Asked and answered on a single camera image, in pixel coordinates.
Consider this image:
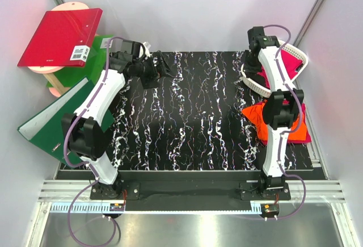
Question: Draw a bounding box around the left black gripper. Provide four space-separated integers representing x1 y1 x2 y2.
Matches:
133 51 175 89

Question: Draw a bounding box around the orange t shirt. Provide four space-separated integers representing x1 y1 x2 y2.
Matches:
241 100 308 141

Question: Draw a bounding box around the pink t shirt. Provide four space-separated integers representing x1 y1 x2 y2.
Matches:
258 50 303 89
254 101 311 146

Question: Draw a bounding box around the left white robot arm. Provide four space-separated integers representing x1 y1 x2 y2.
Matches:
61 38 172 199

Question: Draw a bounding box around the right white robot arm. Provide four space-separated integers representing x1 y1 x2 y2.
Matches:
243 26 304 200

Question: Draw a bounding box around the white plastic laundry basket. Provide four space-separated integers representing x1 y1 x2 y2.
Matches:
241 44 309 98

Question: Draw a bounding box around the pink t shirt in basket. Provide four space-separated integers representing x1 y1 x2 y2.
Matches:
258 50 303 89

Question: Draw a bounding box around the light green folder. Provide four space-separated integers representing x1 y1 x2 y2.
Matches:
54 35 113 87

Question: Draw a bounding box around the pink wooden stool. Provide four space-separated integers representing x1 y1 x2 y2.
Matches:
18 2 104 97

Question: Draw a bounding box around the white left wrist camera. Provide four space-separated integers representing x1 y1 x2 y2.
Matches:
139 41 151 59

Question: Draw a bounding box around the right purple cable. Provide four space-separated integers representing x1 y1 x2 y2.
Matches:
260 24 307 220

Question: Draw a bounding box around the purple cable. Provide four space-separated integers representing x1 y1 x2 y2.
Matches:
260 24 307 220
62 36 125 245

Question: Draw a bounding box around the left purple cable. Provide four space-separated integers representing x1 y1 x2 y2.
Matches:
62 36 125 245

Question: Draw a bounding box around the red ring binder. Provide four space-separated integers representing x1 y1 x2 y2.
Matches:
18 8 103 67

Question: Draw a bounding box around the dark green ring binder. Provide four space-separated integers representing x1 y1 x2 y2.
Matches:
18 78 119 164

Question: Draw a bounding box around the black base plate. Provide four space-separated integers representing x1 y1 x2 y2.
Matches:
90 181 291 201

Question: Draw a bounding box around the aluminium rail frame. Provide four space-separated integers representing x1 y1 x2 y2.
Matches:
25 156 361 247

